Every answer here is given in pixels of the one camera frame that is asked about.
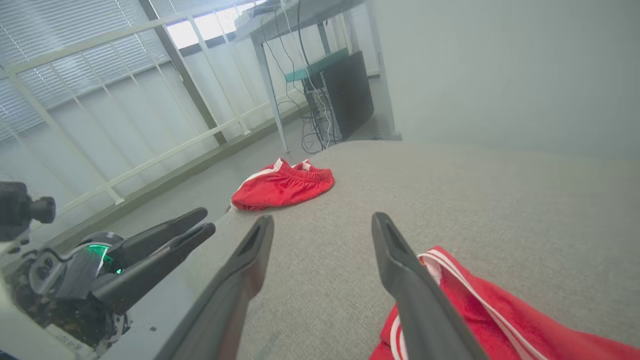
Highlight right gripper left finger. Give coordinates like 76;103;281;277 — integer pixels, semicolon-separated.
155;215;275;360

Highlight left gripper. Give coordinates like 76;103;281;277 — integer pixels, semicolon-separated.
20;207;217;352

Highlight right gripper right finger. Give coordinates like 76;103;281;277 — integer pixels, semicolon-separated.
371;212;489;360

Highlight red jersey white sleeves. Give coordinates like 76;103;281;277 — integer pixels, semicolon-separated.
369;245;640;360

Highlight red shorts black print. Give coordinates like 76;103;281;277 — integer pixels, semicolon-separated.
231;158;335;211

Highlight white metal railing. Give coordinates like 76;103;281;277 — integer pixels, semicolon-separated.
0;5;301;211

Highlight grey metal desk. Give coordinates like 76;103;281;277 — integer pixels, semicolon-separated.
234;0;401;153

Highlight black computer tower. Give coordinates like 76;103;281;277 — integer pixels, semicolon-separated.
320;50;375;141

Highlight teal shelf board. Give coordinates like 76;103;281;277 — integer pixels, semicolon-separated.
285;47;350;83

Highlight white window blinds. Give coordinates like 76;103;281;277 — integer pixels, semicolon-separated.
0;0;171;141

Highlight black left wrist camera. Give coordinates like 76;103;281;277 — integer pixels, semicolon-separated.
0;181;57;242

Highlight dark window frame post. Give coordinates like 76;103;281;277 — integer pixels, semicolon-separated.
137;0;228;146

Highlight black cable bundle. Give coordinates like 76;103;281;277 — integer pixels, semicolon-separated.
260;0;341;155

